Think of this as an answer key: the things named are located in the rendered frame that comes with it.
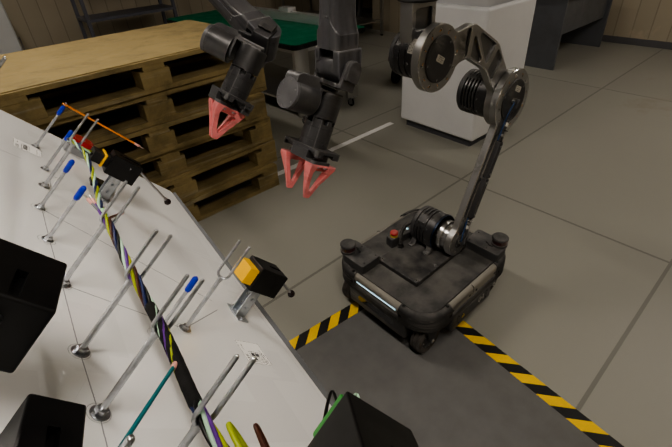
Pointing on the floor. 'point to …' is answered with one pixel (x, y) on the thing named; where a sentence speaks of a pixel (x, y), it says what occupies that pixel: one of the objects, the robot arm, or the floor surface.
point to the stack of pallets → (148, 109)
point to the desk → (567, 16)
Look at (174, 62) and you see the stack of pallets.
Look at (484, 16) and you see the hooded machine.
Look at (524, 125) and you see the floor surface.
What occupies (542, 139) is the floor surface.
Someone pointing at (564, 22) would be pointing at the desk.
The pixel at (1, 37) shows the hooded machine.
